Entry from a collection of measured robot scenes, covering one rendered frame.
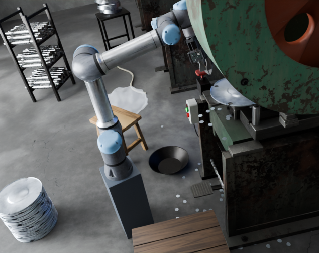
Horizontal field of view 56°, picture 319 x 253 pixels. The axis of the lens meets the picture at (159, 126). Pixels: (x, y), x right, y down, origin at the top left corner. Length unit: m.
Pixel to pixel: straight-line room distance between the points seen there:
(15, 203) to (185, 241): 1.07
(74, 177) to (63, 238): 0.53
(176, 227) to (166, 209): 0.53
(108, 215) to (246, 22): 1.55
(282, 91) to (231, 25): 0.28
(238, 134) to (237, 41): 0.67
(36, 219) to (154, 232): 0.84
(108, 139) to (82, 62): 0.41
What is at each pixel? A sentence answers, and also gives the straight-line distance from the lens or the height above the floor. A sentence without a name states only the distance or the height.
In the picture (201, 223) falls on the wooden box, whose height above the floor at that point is 0.35.
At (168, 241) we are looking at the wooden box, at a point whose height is 0.35.
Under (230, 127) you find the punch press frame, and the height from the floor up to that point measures 0.64.
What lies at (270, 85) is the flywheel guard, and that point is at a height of 1.07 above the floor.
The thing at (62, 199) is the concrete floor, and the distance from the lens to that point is 2.28.
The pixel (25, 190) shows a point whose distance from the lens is 2.04.
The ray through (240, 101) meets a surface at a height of 0.78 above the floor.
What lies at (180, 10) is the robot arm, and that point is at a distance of 1.38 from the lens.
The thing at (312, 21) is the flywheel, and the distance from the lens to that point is 1.03.
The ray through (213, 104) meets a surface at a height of 0.78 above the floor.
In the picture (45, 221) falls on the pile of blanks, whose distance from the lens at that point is 2.07.
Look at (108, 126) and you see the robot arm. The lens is 1.55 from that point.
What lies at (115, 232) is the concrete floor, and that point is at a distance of 1.95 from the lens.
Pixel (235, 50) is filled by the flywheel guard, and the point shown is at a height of 1.20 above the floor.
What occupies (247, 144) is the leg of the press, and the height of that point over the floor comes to 0.64.
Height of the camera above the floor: 1.53
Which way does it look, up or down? 35 degrees down
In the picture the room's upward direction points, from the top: 11 degrees counter-clockwise
